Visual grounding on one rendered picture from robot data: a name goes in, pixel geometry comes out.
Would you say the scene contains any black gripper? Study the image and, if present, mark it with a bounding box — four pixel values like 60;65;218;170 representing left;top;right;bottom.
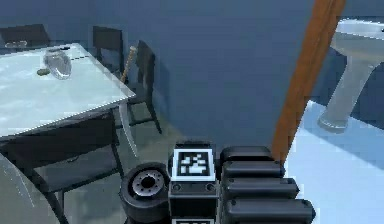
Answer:
119;161;172;224

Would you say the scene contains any dark wooden chair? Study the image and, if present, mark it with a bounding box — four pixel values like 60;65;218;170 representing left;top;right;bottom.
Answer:
0;23;52;48
0;109;126;224
92;25;125;78
114;39;163;135

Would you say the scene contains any white glass-top dining table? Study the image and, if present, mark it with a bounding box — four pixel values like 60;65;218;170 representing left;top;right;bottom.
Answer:
0;42;139;224

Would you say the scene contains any clear glass vase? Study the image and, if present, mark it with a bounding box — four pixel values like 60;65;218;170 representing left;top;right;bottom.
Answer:
43;49;73;81

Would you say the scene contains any white pedestal sink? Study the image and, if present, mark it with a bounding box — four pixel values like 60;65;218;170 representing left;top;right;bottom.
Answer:
316;18;384;135

